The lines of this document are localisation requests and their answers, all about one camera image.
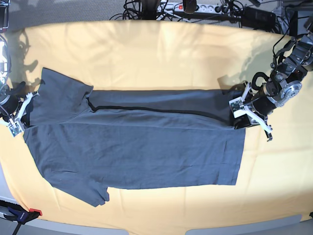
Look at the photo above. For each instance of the yellow table cloth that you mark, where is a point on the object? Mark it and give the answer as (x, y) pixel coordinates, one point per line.
(275, 178)

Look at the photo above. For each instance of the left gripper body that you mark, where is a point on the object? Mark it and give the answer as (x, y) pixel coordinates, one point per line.
(262, 101)

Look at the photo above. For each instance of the blue bar clamp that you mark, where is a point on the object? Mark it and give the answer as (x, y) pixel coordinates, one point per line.
(16, 213)

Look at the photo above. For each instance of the black pole base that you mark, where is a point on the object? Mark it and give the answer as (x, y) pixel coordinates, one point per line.
(149, 9)

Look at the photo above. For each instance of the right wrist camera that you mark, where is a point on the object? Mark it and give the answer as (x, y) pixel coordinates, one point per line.
(16, 128)

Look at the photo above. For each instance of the blue-grey T-shirt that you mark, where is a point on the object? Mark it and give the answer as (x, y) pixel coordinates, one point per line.
(84, 141)

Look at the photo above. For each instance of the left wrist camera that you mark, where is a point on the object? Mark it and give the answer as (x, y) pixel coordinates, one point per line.
(237, 107)

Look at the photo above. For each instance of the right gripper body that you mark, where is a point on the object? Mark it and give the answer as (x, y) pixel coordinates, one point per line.
(11, 100)

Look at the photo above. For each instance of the black power adapter box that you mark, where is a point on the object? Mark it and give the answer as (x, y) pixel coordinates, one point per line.
(253, 17)

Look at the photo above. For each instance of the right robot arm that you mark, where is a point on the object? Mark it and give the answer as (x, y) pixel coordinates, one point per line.
(5, 69)

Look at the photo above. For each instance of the white power strip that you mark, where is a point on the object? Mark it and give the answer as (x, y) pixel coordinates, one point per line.
(174, 8)

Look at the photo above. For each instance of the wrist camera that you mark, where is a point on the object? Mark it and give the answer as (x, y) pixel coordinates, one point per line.
(16, 128)
(237, 107)

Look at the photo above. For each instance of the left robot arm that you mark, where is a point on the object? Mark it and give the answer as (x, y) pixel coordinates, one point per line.
(289, 67)

